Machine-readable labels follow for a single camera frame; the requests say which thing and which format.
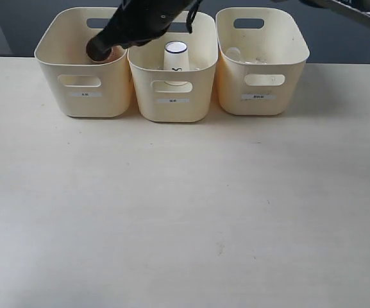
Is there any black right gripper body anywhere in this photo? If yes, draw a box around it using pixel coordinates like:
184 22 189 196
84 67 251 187
86 0 201 51

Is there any brown wooden cup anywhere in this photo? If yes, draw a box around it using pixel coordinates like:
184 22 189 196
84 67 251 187
86 46 119 64

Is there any white paper cup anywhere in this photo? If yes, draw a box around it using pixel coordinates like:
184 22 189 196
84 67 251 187
163 40 190 72

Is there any clear plastic cup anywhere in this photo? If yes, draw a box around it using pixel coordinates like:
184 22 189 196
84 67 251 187
225 47 267 64

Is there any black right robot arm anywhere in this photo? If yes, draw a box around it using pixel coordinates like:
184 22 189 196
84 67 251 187
85 0 370 62

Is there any cream bin middle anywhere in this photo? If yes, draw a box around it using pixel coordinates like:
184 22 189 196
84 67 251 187
128 12 218 123

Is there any cream bin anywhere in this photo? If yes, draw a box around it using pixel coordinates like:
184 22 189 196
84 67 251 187
215 7 310 116
128 12 218 123
34 7 133 118

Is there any cream bin left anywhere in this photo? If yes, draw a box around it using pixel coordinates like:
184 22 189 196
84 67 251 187
34 7 133 118

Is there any cream bin right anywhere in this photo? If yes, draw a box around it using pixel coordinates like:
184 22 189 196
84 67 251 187
215 7 310 116

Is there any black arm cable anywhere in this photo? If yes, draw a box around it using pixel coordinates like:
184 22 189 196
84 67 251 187
184 0 205 35

